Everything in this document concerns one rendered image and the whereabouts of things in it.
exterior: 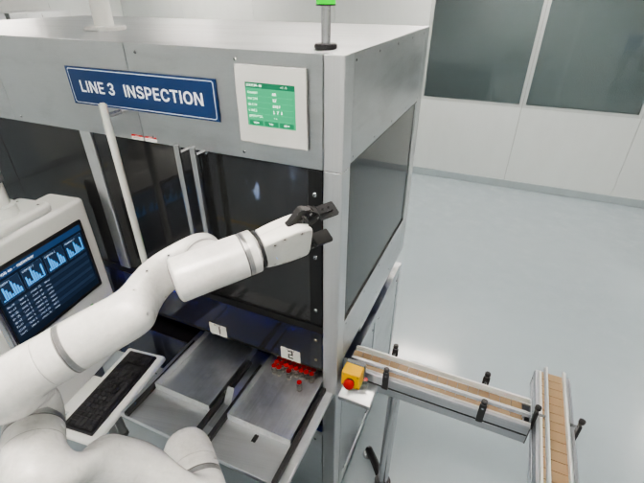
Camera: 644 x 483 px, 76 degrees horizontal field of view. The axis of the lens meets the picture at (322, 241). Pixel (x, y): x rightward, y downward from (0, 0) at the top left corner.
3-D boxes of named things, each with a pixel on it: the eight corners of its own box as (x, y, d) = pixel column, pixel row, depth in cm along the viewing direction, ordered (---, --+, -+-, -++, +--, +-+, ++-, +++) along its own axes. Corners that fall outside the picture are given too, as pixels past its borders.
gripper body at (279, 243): (262, 280, 81) (311, 259, 84) (260, 252, 72) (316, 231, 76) (246, 250, 84) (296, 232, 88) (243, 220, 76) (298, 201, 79)
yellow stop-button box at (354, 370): (347, 370, 161) (348, 357, 158) (365, 377, 159) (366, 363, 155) (340, 384, 156) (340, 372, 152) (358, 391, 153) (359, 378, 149)
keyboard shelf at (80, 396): (115, 347, 196) (114, 343, 195) (167, 359, 190) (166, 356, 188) (35, 429, 160) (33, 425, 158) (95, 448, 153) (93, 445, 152)
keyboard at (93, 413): (130, 352, 190) (129, 348, 189) (157, 358, 187) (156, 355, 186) (61, 426, 158) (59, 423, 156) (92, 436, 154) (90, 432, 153)
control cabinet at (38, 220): (98, 331, 203) (41, 183, 162) (131, 338, 198) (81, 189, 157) (5, 418, 161) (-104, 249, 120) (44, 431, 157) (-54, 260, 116)
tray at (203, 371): (209, 333, 190) (208, 327, 188) (258, 350, 181) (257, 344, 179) (156, 388, 164) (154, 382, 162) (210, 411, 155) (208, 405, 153)
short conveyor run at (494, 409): (344, 383, 170) (345, 356, 162) (356, 357, 182) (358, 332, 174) (524, 448, 147) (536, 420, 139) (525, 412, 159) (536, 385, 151)
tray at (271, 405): (273, 356, 179) (273, 350, 177) (329, 375, 170) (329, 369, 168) (227, 419, 152) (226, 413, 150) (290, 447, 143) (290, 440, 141)
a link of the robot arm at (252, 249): (252, 285, 79) (266, 279, 80) (250, 261, 72) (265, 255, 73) (236, 251, 83) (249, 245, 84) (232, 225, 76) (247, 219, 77)
